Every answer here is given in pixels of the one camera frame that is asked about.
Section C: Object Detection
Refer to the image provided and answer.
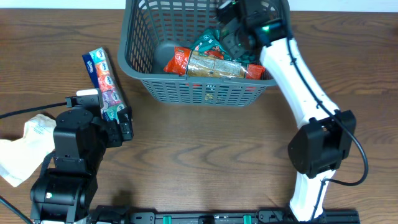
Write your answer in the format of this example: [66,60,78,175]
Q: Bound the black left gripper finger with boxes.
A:
[119,122,134,141]
[118,106,132,123]

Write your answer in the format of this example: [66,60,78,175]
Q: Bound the green Nescafe coffee bag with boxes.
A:
[190,29,257,64]

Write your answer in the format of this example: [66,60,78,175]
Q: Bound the orange pasta packet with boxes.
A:
[164,47,266,80]

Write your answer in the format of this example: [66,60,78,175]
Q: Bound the colourful tissue pack strip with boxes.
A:
[82,47,126,123]

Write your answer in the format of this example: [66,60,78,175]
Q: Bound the white paper pouch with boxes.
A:
[1,114,56,187]

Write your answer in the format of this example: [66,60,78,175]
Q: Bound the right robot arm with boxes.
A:
[216,1,369,223]

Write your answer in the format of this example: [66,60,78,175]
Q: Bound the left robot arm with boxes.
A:
[30,107,133,223]

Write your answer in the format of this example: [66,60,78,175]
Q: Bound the grey plastic basket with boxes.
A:
[118,1,290,106]

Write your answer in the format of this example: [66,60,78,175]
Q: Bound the black mounting rail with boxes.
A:
[90,203,361,224]

